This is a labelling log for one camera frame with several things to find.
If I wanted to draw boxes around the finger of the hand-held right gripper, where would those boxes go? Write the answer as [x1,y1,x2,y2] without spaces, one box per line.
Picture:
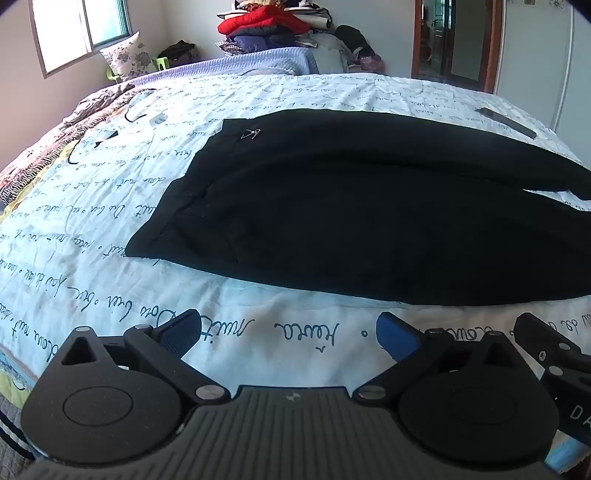
[513,312,591,377]

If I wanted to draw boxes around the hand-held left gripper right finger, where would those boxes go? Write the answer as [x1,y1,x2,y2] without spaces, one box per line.
[353,311,533,408]

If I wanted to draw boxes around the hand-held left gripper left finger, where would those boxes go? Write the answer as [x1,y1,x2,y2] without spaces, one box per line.
[54,308,232,408]

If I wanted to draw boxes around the black pants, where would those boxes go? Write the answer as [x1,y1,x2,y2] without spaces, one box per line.
[126,108,591,308]

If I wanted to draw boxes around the light blue script printed blanket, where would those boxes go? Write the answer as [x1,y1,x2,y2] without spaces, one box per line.
[0,71,591,476]

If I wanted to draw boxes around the black remote control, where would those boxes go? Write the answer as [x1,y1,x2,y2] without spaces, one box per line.
[475,107,539,139]

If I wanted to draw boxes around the floral patterned quilt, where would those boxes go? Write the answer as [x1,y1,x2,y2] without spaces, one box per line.
[0,83,139,206]

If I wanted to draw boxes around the green plastic chair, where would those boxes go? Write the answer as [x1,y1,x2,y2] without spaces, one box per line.
[105,55,170,80]

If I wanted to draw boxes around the lilac textured blanket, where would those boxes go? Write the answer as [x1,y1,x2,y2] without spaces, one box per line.
[127,46,320,87]

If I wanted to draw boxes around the floral white pillow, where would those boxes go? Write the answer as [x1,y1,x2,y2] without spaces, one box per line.
[99,31,156,82]

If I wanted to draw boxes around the dark bag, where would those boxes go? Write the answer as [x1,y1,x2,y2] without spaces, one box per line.
[157,40,201,68]

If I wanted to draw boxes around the grey cloth heap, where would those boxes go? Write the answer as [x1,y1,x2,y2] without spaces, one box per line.
[302,31,358,75]

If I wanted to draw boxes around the black garment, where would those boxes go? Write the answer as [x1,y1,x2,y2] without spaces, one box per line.
[334,25,378,60]

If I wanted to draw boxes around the pile of folded clothes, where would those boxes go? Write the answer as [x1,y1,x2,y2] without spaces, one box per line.
[215,0,334,57]

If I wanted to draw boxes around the red jacket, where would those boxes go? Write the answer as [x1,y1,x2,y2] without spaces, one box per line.
[218,6,311,36]

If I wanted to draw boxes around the window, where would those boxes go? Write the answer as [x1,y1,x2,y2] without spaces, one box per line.
[30,0,134,77]

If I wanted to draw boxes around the black cable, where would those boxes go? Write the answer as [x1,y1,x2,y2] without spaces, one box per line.
[66,87,149,168]

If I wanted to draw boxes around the wooden door frame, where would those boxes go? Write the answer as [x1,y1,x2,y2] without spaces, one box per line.
[410,0,505,96]

